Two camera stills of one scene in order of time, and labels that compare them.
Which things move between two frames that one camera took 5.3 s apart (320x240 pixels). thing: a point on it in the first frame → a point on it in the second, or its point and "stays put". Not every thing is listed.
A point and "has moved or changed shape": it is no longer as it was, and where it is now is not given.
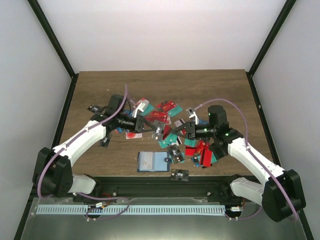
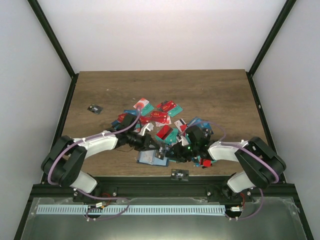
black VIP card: [179, 174] stays put
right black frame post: [286, 10] stays put
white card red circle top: [143, 100] stays put
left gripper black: [138, 126] → [147, 140]
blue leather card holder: [153, 162] has moved or changed shape
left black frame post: [52, 37] stays put
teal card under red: [169, 139] stays put
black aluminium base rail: [164, 188] stays put
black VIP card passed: [158, 130] → [160, 151]
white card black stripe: [179, 122] stays put
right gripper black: [190, 129] → [178, 154]
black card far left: [94, 108] stays put
